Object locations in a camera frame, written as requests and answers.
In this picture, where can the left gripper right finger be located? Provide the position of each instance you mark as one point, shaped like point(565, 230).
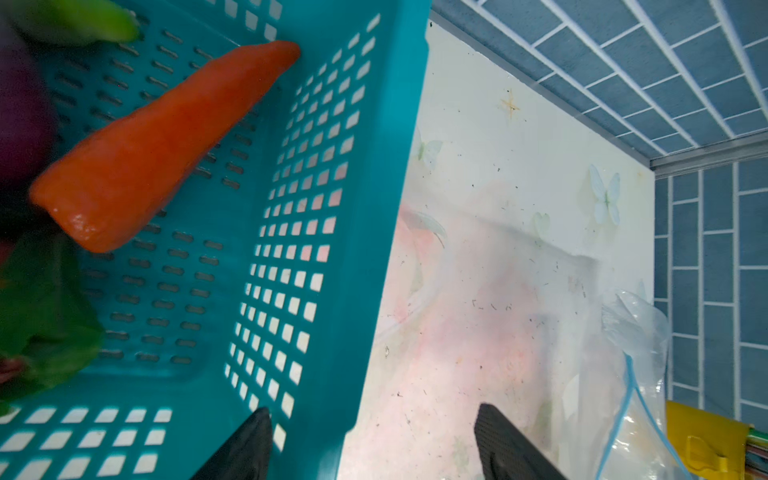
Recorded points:
point(504, 451)

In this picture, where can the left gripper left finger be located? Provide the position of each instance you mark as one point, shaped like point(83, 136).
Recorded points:
point(246, 453)

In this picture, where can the clear zip top bag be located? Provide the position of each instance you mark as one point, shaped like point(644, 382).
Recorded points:
point(614, 406)

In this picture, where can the teal plastic basket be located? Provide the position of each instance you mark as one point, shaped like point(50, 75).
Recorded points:
point(259, 284)

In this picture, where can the purple toy onion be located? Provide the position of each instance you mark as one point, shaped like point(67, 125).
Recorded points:
point(28, 121)

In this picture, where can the yellow pencil cup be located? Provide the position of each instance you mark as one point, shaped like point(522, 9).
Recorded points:
point(714, 447)

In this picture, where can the green toy leaf vegetable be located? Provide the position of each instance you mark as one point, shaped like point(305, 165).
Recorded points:
point(49, 329)

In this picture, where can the orange toy carrot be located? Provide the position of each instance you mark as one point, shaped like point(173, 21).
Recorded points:
point(112, 183)

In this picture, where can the green yellow toy corn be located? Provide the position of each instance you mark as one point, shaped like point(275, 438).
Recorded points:
point(72, 23)

